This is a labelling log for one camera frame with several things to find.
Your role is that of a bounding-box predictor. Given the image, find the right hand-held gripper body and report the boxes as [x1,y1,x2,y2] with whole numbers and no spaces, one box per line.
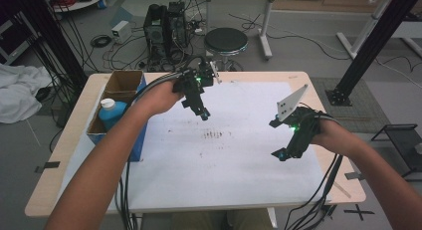
[269,84,321,152]

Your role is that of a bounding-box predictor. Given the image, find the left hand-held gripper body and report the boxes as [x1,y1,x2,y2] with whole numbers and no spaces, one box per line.
[171,60,223,107]

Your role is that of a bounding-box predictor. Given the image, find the blue cardboard box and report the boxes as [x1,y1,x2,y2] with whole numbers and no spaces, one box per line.
[86,69,149,163]

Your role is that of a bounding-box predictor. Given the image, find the blue bottle with white cap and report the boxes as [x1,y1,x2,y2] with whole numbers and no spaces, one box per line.
[98,98,129,131]

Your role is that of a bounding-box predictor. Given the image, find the person's right hand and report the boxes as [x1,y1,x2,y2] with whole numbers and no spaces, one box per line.
[311,118,358,158]

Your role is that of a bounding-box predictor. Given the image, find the person's left hand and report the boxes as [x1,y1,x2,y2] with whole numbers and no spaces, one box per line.
[132,80,185,120]

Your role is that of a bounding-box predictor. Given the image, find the black round stool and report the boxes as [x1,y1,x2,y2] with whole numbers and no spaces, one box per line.
[203,26,249,72]

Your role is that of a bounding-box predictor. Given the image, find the pale thin stick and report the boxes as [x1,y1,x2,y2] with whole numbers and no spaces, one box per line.
[331,179,352,199]

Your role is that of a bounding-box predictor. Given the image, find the black computer tower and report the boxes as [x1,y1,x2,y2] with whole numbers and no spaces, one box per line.
[142,1,191,72]

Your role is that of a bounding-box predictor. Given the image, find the white table mat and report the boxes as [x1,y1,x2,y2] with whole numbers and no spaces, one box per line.
[59,81,330,212]

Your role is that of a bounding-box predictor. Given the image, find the grey floor mat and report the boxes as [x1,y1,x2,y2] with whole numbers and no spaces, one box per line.
[311,77,392,135]

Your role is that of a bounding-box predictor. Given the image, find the black tape cross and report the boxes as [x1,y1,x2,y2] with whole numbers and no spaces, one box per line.
[342,203,376,222]

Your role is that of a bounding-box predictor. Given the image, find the small white box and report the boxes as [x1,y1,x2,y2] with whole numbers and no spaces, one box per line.
[110,20,132,45]

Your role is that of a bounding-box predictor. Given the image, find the person's legs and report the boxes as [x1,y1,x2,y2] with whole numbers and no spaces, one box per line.
[170,209,275,230]

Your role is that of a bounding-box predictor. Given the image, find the white metal stand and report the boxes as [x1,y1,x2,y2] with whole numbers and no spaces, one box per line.
[336,0,397,60]

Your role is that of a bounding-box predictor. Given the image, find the round white table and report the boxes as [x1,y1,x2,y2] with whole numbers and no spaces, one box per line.
[41,0,108,14]

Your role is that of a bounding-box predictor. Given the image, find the white cloth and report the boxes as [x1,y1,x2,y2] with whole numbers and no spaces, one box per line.
[0,63,54,124]

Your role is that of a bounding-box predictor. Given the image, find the left gripper cable bundle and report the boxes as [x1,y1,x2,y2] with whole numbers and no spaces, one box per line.
[113,55,207,230]

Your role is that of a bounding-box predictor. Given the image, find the gripper cable bundle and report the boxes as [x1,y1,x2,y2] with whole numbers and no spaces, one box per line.
[113,55,207,230]
[283,102,344,230]

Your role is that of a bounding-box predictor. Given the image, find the right gripper cable bundle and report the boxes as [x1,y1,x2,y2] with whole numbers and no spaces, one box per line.
[283,102,344,230]

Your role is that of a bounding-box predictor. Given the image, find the coiled black cable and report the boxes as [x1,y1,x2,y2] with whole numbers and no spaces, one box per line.
[90,34,113,49]

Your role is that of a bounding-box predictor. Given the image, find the black wire rack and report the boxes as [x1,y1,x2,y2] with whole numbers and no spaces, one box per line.
[370,123,422,182]

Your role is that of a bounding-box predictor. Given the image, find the black metal post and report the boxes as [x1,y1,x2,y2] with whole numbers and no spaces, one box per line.
[19,0,89,92]
[324,0,422,108]

